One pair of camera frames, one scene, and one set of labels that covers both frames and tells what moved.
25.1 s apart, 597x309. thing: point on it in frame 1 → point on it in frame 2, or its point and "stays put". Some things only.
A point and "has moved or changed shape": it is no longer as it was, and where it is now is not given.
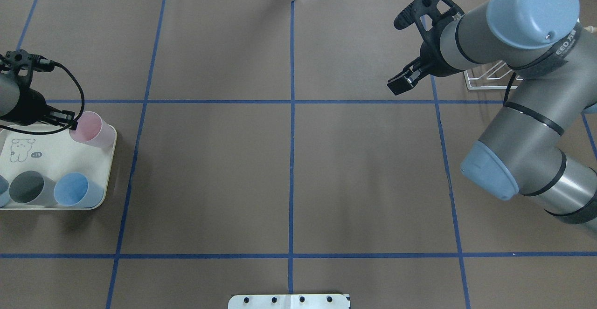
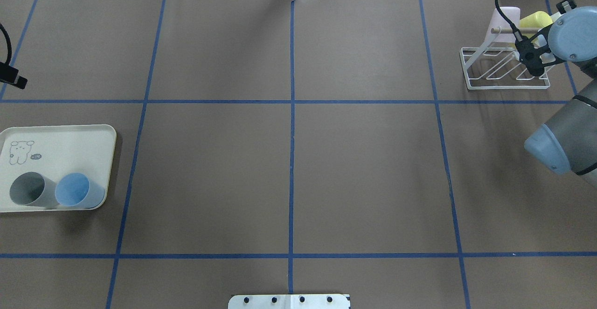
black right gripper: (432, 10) → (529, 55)
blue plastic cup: (73, 189) stays put
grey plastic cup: (31, 187) stays put
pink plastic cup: (91, 128) has moved or changed shape
